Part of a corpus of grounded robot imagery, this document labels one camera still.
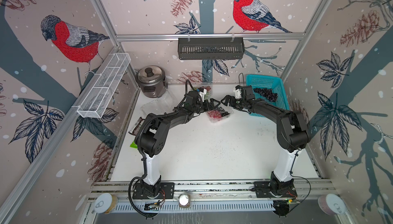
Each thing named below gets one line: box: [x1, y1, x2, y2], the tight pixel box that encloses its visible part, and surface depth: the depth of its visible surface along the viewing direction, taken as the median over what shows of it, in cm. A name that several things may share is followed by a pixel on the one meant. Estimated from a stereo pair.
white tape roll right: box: [317, 193, 347, 216], surface depth 67 cm
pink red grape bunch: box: [207, 109, 223, 119], surface depth 100 cm
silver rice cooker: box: [134, 65, 168, 99], surface depth 105 cm
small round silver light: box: [178, 193, 191, 208], surface depth 64 cm
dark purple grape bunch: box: [253, 87, 278, 102], surface depth 113 cm
